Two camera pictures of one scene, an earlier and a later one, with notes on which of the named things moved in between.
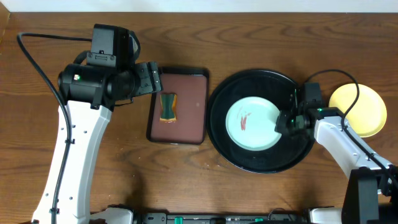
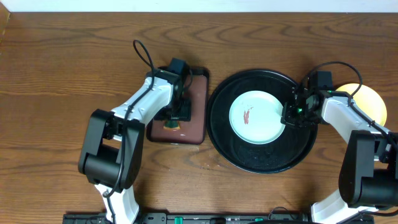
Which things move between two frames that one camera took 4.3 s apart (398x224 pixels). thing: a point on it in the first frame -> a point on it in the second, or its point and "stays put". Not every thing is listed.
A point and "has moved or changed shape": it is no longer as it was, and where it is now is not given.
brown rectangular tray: [191, 86] stays put
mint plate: [250, 122] has moved or changed shape
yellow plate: [369, 114] stays put
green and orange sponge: [168, 111] has moved or changed shape
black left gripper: [148, 78] -> [173, 115]
